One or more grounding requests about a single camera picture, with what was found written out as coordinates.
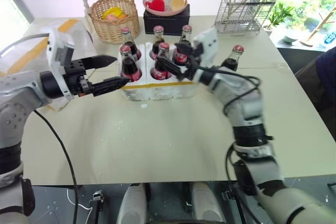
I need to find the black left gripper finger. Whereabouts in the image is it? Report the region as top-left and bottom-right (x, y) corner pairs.
(83, 54), (118, 71)
(91, 76), (131, 97)

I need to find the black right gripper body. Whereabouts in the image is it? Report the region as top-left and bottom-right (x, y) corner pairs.
(182, 42), (211, 85)

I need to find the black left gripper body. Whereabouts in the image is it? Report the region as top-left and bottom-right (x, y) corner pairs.
(62, 58), (95, 97)

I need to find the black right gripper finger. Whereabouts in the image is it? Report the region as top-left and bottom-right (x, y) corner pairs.
(154, 57), (188, 81)
(174, 43), (197, 55)

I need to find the glass cola bottle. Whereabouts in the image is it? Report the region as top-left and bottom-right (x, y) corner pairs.
(172, 24), (194, 67)
(119, 45), (142, 82)
(120, 26), (142, 61)
(150, 42), (173, 80)
(219, 45), (245, 72)
(149, 25), (165, 61)

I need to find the white styrofoam crate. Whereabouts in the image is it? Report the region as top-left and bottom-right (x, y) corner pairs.
(114, 41), (201, 102)

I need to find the black rectangular box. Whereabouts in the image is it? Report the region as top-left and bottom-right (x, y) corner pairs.
(143, 4), (191, 36)

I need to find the pink bowl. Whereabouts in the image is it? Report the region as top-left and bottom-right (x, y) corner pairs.
(142, 0), (190, 16)

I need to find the orange toy fruit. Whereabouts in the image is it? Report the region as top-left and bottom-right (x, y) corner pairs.
(106, 14), (129, 22)

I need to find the yellow toy fruit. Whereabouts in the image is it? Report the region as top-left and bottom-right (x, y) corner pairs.
(102, 7), (125, 20)

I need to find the pale green bowl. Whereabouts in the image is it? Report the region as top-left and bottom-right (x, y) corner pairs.
(282, 29), (300, 44)

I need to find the green potted plant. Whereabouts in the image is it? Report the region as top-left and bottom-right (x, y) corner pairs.
(263, 2), (295, 32)

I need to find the white rounded robot leg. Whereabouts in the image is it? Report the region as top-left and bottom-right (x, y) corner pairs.
(189, 182), (227, 224)
(116, 183), (148, 224)

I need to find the dark clothed bystander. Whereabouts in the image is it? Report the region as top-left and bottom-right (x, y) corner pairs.
(295, 49), (336, 141)

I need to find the wooden stand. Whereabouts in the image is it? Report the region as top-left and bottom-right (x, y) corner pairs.
(299, 6), (336, 47)

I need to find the blue label sign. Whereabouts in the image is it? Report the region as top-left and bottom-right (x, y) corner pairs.
(324, 31), (336, 45)

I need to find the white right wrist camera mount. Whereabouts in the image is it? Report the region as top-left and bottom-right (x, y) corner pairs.
(192, 27), (220, 69)

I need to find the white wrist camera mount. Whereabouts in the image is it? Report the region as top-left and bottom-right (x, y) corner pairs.
(192, 27), (220, 69)
(46, 28), (76, 102)

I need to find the wicker basket with white handle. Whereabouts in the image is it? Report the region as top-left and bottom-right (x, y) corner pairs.
(80, 0), (141, 46)

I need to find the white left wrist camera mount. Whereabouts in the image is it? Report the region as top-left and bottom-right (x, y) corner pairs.
(46, 28), (76, 102)

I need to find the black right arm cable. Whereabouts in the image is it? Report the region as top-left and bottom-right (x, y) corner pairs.
(202, 66), (262, 116)

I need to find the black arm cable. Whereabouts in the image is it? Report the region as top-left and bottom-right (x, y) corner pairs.
(33, 109), (80, 224)
(202, 66), (262, 116)

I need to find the grey hose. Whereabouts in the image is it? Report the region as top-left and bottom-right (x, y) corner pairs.
(0, 32), (51, 57)

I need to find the metal wire rack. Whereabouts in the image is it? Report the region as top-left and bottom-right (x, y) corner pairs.
(214, 0), (277, 35)

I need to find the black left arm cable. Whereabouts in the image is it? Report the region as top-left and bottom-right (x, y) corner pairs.
(33, 109), (80, 224)

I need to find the black floor bracket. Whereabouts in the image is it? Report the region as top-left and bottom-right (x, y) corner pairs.
(88, 190), (105, 224)

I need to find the thin white floor cable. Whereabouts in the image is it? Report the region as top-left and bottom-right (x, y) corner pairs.
(66, 189), (93, 212)

